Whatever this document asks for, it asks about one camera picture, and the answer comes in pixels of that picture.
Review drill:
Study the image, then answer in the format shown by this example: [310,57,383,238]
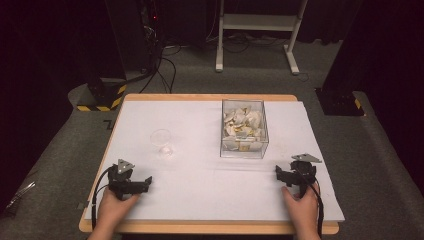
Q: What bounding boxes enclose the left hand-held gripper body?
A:
[107,159,148,201]

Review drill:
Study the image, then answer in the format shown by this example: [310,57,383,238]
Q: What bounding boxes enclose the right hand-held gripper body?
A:
[289,153,323,198]

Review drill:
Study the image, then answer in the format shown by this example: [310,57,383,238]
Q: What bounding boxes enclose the clear plastic box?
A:
[219,99,270,160]

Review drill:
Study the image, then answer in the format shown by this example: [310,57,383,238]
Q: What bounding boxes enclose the pile of white packets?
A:
[223,106,264,153]

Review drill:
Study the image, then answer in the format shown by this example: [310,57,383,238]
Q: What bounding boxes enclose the person's left hand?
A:
[98,188,139,233]

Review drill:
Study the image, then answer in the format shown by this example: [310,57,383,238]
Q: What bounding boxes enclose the person's right hand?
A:
[282,183,320,234]

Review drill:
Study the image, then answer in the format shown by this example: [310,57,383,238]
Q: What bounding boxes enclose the clear plastic cup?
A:
[149,128,175,158]

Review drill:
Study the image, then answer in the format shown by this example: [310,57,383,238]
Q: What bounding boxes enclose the white table sheet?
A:
[83,99,346,223]

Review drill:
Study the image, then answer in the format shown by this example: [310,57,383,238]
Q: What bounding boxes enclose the black square base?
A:
[314,87,365,117]

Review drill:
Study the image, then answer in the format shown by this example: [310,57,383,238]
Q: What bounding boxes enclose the black yellow striped base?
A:
[76,78,128,113]

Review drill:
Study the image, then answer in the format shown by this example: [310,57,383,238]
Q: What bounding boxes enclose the wooden table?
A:
[78,93,340,235]

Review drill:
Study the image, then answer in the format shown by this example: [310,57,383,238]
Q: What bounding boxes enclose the metal rods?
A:
[4,181,37,212]

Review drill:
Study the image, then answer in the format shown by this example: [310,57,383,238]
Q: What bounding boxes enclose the black equipment cabinet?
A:
[105,0,163,73]

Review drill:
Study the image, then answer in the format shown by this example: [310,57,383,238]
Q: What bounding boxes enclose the white metal stand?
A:
[215,0,309,75]

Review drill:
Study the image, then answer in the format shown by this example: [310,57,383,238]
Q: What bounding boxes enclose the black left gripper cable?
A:
[91,166,114,231]

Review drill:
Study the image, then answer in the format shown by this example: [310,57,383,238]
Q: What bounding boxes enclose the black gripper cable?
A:
[298,168,325,238]
[91,166,114,231]

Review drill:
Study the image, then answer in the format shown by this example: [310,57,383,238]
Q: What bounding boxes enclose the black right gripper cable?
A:
[298,168,325,238]

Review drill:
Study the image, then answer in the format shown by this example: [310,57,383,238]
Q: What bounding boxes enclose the black floor cables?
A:
[138,43,183,95]

